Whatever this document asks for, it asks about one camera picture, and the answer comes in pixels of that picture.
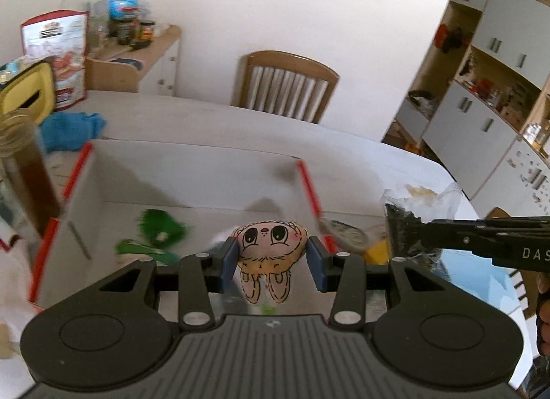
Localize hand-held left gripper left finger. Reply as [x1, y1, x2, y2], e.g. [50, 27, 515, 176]
[99, 237, 240, 332]

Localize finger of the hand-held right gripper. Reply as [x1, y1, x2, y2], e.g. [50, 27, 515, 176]
[414, 227, 496, 256]
[430, 217, 550, 237]

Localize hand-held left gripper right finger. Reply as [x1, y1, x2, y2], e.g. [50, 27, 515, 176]
[307, 236, 448, 328]

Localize tan cartoon face plush doll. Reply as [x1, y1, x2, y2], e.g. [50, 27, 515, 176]
[232, 219, 309, 306]

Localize clear bag of dark pieces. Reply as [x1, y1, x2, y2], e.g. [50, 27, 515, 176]
[380, 182, 462, 263]

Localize white cardboard box red edges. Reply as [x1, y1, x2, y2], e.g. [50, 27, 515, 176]
[28, 139, 341, 313]

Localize person's right hand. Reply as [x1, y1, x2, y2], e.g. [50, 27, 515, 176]
[535, 272, 550, 359]

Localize shiny silver packet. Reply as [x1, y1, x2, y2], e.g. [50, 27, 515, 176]
[318, 219, 370, 253]

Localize yellow flat item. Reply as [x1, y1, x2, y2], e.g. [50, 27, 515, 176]
[364, 239, 391, 267]

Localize green tassel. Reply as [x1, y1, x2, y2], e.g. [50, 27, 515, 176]
[136, 209, 193, 249]

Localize green and white packet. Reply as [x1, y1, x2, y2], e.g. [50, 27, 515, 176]
[115, 239, 182, 267]

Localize red shelf ornament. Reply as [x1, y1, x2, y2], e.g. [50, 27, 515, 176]
[434, 23, 470, 55]

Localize wooden slat-back chair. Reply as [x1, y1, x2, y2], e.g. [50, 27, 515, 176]
[230, 51, 341, 125]

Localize blue cloth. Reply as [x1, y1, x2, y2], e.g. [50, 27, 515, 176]
[38, 111, 108, 153]

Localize wooden side cabinet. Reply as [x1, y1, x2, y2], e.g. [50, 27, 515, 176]
[84, 23, 183, 97]

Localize jar of brown liquid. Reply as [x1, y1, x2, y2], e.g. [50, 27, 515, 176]
[0, 109, 64, 239]

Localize screwdriver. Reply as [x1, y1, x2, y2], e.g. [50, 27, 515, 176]
[117, 40, 152, 53]

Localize yellow tissue box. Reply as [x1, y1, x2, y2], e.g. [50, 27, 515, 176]
[0, 59, 56, 125]

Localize red printed snack bag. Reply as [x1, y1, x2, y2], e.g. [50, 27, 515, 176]
[19, 10, 89, 113]

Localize blue lidded container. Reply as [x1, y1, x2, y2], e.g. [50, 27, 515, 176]
[107, 0, 143, 22]

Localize clear plastic container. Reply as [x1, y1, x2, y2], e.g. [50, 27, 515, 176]
[60, 0, 111, 57]

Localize pale blue wrapped packet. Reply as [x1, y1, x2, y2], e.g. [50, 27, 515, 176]
[0, 57, 27, 82]

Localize white wall cabinet unit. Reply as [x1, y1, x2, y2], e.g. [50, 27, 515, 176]
[380, 0, 550, 211]

